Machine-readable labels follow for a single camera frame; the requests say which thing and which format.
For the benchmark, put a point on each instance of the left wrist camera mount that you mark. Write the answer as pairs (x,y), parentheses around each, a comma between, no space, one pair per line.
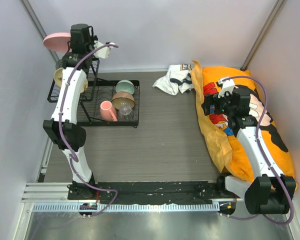
(102,53)

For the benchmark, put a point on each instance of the cream floral plate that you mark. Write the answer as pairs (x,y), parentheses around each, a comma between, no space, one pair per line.
(58,79)

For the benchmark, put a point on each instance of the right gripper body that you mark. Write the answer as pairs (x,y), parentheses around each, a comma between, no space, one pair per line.
(222,105)

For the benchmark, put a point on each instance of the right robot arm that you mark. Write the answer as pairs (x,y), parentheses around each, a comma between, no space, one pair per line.
(271,191)

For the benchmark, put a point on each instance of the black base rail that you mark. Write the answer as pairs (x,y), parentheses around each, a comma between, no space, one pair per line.
(150,193)

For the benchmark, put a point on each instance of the black wire dish rack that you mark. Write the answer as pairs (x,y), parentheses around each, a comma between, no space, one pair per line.
(99,90)

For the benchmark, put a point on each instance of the brown bowl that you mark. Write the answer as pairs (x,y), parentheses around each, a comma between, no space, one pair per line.
(121,98)

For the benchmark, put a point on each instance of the clear glass cup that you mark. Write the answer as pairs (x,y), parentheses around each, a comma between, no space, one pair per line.
(126,113)

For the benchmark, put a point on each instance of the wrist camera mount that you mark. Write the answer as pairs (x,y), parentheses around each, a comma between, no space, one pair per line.
(102,53)
(227,86)

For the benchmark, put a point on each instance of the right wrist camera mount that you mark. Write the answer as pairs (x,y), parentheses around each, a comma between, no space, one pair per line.
(227,86)

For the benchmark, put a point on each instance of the pink mug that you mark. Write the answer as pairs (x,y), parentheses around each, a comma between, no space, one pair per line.
(108,111)

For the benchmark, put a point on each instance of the white slotted cable duct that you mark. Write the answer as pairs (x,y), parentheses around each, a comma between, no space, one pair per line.
(85,207)

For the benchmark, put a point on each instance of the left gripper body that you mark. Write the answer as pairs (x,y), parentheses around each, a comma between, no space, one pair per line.
(93,38)

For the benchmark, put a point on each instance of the white printed t-shirt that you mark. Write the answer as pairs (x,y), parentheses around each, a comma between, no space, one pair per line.
(177,80)

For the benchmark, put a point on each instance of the orange cartoon pillow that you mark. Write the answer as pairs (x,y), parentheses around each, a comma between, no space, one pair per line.
(226,152)

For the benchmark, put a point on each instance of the pink plate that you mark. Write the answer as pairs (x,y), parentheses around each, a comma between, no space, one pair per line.
(57,42)

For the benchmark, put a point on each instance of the light green bowl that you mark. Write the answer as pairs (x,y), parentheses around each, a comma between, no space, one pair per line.
(125,86)

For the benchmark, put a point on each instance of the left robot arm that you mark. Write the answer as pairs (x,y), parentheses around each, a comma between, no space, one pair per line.
(62,127)

